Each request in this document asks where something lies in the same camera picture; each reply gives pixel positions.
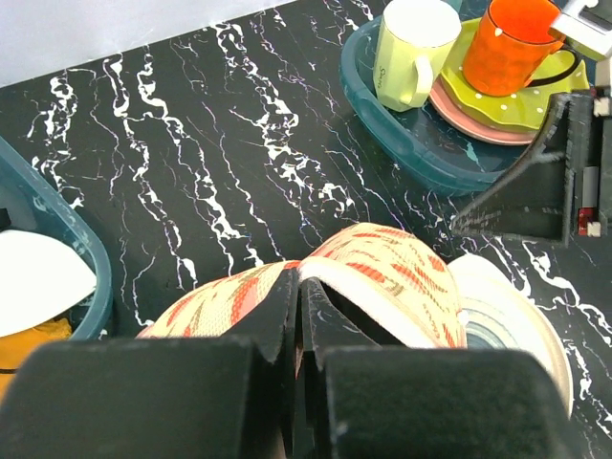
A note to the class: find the yellow garment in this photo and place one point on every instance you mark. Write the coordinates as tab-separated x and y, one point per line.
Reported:
17	347

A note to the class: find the cream ringed ceramic plate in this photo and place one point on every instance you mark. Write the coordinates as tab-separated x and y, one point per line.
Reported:
501	317

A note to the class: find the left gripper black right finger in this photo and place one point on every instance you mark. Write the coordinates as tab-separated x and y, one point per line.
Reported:
367	396

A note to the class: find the floral mesh laundry bag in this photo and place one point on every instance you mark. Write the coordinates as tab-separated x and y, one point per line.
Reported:
390	274

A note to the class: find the white bra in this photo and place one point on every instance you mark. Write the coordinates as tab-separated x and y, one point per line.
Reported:
41	278

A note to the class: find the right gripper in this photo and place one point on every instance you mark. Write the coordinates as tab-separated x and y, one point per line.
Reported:
561	184

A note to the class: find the pink plate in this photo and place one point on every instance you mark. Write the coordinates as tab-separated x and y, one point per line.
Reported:
452	114

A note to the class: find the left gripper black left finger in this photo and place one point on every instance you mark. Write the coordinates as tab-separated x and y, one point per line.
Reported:
225	397

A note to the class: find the orange mug black handle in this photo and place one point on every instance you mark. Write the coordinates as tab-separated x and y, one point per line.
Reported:
513	38

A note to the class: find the pale yellow mug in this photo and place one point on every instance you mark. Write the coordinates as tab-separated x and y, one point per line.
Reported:
415	39

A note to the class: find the teal plastic bin right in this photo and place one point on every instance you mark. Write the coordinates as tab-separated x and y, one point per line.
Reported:
419	141

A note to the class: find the teal plastic bin left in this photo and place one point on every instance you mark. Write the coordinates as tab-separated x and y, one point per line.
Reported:
33	205

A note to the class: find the green polka dot plate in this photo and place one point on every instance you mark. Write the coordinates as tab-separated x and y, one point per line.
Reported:
521	111

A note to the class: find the teal plastic bin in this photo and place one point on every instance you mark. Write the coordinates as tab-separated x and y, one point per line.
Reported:
33	205
419	141

